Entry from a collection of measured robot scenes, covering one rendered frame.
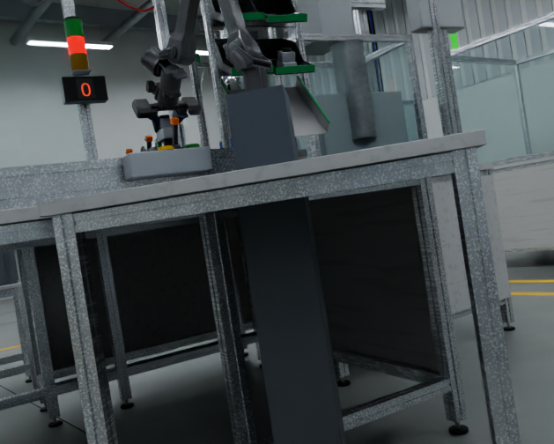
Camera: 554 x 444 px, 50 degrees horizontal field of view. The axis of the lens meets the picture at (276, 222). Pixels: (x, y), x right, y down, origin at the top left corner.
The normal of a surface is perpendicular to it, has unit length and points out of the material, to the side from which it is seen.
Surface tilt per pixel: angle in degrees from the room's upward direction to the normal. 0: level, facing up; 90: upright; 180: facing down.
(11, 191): 90
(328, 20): 90
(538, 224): 90
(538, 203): 90
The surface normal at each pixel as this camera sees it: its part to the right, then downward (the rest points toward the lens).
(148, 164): 0.47, -0.07
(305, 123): 0.11, -0.73
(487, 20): -0.78, 0.13
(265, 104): -0.12, 0.03
